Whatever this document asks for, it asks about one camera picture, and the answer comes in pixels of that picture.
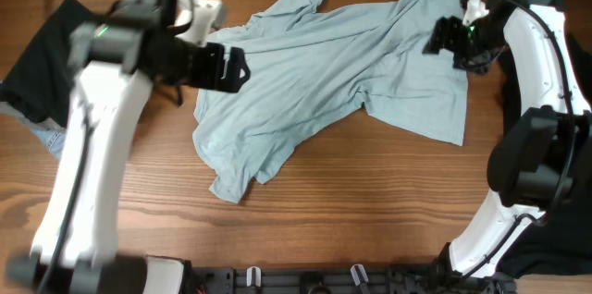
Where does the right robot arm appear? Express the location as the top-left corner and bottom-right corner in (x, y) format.
(406, 0), (591, 293)

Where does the folded blue denim garment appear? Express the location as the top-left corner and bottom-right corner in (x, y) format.
(30, 128), (66, 160)

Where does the light blue t-shirt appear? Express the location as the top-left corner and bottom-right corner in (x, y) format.
(192, 0), (468, 202)

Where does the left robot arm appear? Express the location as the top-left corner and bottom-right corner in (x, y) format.
(6, 0), (250, 293)

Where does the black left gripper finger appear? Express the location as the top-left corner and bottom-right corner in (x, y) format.
(218, 71), (250, 93)
(225, 47), (251, 77)

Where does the folded grey garment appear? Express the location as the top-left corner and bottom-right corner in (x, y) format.
(1, 102), (66, 132)

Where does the folded black garment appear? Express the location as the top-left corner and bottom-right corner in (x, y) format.
(1, 0), (92, 128)

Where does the black garment right pile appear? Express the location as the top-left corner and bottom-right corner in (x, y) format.
(497, 33), (591, 278)

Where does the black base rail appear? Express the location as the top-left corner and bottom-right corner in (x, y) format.
(189, 263), (517, 294)

